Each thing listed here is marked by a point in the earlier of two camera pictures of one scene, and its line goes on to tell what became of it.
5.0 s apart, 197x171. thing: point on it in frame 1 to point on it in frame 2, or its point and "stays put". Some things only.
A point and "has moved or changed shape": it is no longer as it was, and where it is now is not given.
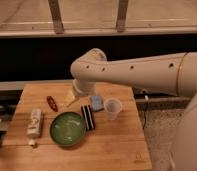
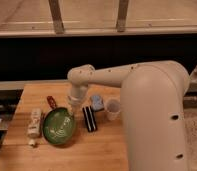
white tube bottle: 34,125 stays put
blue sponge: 96,103 stays put
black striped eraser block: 88,117 stays put
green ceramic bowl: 67,129 has moved or changed shape
